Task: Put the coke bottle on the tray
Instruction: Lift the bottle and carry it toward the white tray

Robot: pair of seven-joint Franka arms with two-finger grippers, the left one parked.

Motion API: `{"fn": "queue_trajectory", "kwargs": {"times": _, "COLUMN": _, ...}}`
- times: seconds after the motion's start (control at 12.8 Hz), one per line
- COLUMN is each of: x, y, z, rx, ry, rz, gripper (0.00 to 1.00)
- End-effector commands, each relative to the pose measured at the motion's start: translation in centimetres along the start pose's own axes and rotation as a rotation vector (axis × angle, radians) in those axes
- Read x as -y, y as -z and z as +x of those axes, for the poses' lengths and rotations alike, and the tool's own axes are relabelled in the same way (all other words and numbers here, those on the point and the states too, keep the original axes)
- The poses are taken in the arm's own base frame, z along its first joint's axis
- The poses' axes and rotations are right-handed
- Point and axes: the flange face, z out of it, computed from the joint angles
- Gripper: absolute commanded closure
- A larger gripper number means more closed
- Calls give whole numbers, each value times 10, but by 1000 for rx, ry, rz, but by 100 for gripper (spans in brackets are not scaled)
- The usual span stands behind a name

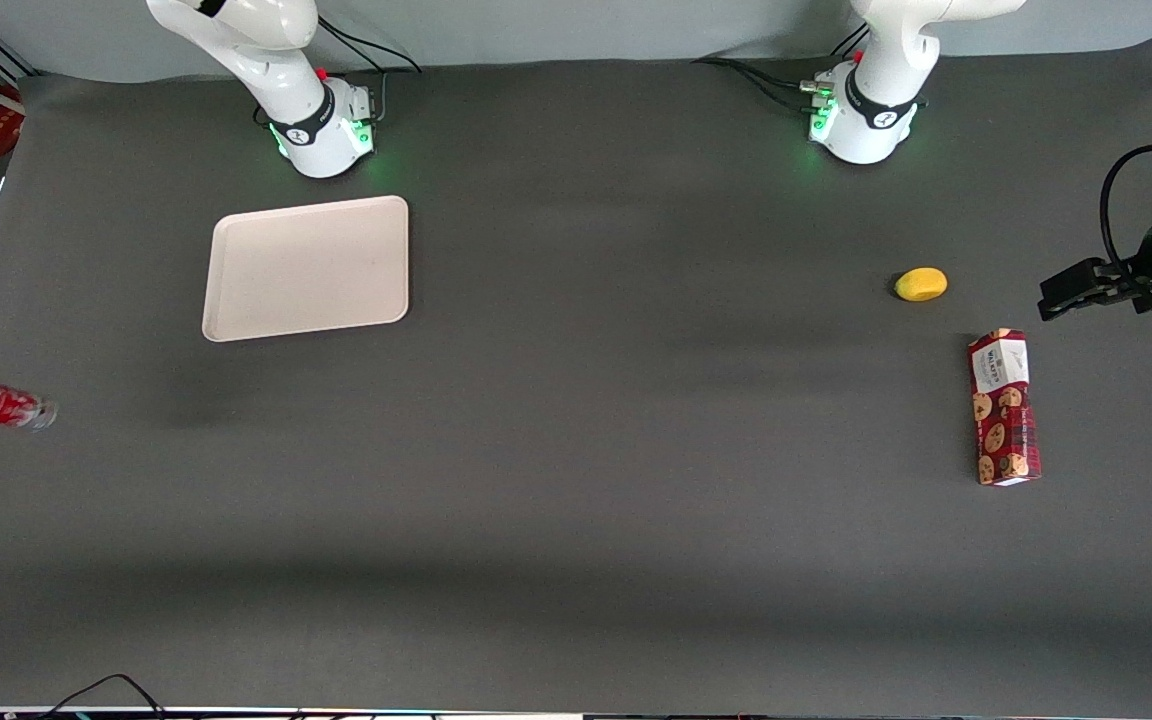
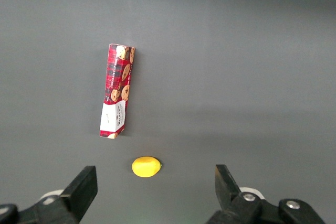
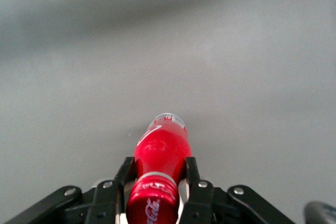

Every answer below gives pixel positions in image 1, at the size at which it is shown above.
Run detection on black left-arm base cables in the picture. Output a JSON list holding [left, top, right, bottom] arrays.
[[690, 20, 872, 117]]

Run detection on black right-arm base cables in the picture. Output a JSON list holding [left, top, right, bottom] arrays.
[[254, 14, 424, 127]]

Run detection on thin black table-edge cable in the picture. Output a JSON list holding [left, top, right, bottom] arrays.
[[34, 673, 169, 720]]

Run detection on red cookie box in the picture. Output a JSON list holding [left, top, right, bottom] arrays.
[[967, 328, 1044, 488]]

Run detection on white rectangular plastic tray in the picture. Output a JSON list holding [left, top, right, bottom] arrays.
[[201, 195, 411, 343]]

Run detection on yellow lemon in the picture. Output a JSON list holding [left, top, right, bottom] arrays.
[[893, 267, 949, 303]]

